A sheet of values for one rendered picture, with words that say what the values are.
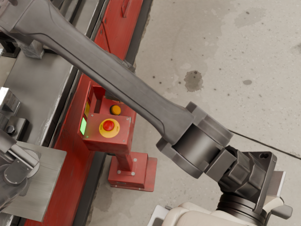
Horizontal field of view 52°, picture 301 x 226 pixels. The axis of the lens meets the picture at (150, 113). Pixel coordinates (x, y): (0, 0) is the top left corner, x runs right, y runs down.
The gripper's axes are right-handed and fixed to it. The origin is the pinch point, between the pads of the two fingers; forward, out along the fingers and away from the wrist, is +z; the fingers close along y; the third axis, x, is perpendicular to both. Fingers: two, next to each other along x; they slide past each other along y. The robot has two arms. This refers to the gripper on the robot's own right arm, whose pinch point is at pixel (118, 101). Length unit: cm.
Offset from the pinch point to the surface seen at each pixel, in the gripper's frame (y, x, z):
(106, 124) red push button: 2.5, 9.9, -0.2
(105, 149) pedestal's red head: 0.9, 15.2, 10.3
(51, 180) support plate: 13.2, 34.2, -17.3
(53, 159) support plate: 14.2, 28.8, -17.0
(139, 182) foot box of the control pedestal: -22, 14, 65
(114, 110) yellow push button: 0.5, 0.6, 7.5
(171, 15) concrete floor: -28, -115, 76
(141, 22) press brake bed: -8, -102, 76
